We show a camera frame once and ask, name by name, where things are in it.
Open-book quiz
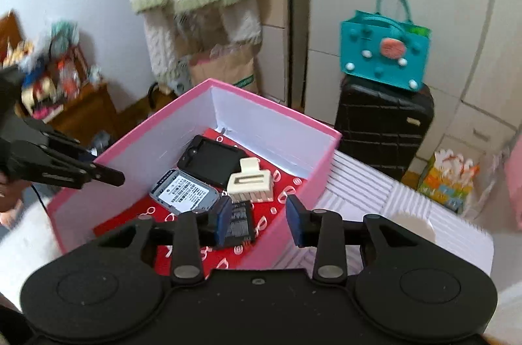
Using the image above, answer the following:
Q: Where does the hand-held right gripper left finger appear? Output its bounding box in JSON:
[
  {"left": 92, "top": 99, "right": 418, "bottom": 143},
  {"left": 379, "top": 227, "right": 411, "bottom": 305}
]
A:
[{"left": 87, "top": 197, "right": 234, "bottom": 286}]

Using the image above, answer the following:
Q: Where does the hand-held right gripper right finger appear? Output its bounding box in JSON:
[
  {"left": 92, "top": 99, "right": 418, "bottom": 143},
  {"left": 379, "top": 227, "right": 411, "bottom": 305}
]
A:
[{"left": 285, "top": 194, "right": 435, "bottom": 284}]

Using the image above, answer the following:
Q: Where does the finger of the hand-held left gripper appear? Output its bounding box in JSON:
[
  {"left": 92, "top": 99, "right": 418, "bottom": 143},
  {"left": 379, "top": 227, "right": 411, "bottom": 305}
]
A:
[
  {"left": 7, "top": 141, "right": 125, "bottom": 189},
  {"left": 16, "top": 119, "right": 82, "bottom": 156}
]

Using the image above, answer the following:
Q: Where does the black battery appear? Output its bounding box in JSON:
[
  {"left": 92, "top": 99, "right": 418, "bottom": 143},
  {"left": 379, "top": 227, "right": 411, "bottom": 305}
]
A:
[{"left": 218, "top": 199, "right": 257, "bottom": 246}]

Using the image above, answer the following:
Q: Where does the cream claw hair clip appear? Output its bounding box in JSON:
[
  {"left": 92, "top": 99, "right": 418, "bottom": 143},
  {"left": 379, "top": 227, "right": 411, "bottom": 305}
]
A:
[{"left": 226, "top": 157, "right": 275, "bottom": 204}]

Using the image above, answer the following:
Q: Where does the grey pocket router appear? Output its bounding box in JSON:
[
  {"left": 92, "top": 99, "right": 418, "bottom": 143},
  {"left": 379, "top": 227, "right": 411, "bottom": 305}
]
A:
[{"left": 149, "top": 169, "right": 221, "bottom": 214}]

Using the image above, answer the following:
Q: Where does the pink cardboard box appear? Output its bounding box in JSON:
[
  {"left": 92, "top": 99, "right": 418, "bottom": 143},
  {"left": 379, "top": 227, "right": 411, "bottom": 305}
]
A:
[{"left": 46, "top": 78, "right": 342, "bottom": 272}]

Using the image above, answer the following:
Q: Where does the black phone case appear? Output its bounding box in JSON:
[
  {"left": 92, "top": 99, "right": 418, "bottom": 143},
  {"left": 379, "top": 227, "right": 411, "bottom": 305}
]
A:
[{"left": 177, "top": 134, "right": 247, "bottom": 189}]

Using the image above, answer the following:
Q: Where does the person's left hand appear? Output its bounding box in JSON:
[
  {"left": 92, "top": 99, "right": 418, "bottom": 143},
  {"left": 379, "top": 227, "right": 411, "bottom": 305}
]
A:
[{"left": 0, "top": 174, "right": 31, "bottom": 212}]

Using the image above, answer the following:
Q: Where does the pile of small trinkets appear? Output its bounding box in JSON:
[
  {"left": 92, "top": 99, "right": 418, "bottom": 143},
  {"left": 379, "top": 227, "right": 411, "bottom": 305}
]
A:
[{"left": 0, "top": 21, "right": 102, "bottom": 119}]

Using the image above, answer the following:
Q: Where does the striped tablecloth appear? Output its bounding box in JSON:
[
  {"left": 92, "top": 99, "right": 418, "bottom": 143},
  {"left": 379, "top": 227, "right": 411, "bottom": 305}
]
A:
[{"left": 245, "top": 151, "right": 494, "bottom": 276}]

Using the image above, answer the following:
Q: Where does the black suitcase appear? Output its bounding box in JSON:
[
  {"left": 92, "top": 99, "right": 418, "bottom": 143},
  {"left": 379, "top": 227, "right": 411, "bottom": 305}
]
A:
[{"left": 334, "top": 76, "right": 435, "bottom": 183}]

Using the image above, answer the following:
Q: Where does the brown paper bag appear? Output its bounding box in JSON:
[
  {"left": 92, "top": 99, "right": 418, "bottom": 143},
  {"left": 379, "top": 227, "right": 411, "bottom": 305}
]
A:
[{"left": 188, "top": 43, "right": 259, "bottom": 95}]

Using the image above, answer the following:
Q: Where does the colourful gift bag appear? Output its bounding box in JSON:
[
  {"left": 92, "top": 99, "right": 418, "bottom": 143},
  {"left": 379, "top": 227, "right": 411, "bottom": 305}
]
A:
[{"left": 417, "top": 149, "right": 480, "bottom": 213}]

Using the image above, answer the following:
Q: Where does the tan wooden cabinet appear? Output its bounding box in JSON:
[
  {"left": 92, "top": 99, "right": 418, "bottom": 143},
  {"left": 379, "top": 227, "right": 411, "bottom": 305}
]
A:
[{"left": 249, "top": 0, "right": 292, "bottom": 107}]

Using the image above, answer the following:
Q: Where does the teal handbag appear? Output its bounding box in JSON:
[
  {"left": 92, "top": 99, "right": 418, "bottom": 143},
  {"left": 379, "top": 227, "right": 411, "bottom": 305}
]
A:
[{"left": 340, "top": 0, "right": 432, "bottom": 91}]

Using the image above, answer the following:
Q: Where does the pink shopping bag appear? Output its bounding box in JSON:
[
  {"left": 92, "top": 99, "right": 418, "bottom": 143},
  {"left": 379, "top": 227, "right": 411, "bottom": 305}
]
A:
[{"left": 503, "top": 137, "right": 522, "bottom": 232}]

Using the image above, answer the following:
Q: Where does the grey wardrobe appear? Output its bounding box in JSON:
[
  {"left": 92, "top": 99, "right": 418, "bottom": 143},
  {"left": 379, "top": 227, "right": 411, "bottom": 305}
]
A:
[{"left": 287, "top": 0, "right": 522, "bottom": 183}]

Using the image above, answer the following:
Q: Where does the black cable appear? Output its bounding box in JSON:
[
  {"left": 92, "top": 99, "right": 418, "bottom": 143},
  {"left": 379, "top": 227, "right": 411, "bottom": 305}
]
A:
[{"left": 30, "top": 185, "right": 46, "bottom": 208}]

